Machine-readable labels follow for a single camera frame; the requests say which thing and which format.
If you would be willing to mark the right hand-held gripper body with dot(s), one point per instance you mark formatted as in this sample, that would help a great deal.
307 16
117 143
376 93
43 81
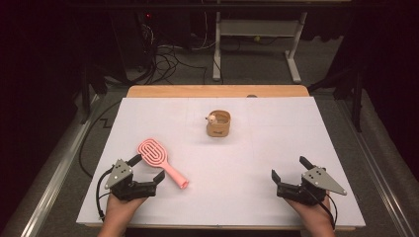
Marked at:
316 184

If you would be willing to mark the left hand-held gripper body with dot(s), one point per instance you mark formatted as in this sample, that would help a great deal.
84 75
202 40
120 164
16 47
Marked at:
122 186

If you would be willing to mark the pink hairbrush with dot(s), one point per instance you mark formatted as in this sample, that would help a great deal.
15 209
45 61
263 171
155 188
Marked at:
154 156

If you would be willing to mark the person's left hand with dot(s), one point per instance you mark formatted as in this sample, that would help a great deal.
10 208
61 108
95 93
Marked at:
122 210

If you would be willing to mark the person's right hand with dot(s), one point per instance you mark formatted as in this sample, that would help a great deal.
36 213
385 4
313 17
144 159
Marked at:
311 214

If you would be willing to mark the wooden cup with bear figure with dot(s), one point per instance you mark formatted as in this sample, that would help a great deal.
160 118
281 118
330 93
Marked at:
218 125

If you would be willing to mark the black metal stand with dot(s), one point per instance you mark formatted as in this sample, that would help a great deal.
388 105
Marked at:
87 89
354 92

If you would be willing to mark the black computer tower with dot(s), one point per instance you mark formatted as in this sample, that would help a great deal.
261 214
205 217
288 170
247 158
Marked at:
131 39

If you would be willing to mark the aluminium floor rail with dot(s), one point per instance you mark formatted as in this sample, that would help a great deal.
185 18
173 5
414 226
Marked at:
378 171
56 171

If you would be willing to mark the white metal table frame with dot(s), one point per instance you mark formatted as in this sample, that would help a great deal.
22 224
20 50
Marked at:
260 28

